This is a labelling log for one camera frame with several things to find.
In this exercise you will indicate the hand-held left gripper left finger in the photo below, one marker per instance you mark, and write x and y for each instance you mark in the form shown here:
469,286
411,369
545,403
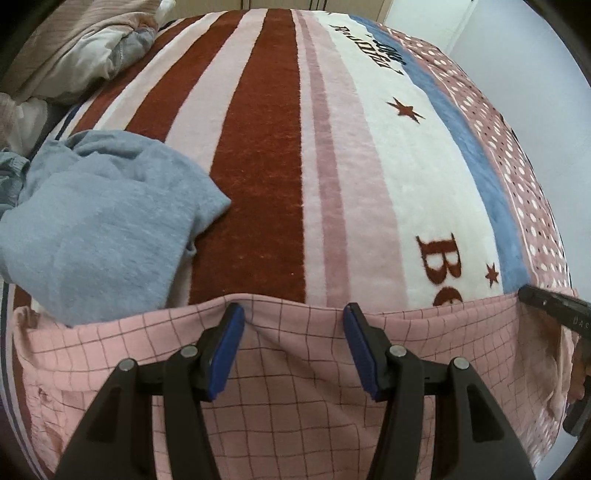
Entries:
226,350

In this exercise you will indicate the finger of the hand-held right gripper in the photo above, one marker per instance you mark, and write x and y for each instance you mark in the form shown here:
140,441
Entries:
535,297

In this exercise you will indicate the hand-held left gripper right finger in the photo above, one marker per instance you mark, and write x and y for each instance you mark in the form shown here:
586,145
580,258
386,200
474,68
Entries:
362,350

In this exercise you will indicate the pink checked pants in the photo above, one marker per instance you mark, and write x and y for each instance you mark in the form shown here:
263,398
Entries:
295,369

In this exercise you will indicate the person's right hand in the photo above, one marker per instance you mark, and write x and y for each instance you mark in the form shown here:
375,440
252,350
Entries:
581,369

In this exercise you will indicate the striped printed blanket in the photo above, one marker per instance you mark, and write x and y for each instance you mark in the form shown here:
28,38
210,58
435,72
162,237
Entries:
258,184

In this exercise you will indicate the light blue cloth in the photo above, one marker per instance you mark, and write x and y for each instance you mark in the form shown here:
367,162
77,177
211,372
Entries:
92,221

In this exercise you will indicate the grey blue garment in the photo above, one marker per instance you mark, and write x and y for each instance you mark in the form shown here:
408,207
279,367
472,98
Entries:
11,180

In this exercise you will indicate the white grey duvet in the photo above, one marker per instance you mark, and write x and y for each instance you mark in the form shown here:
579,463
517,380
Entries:
92,57

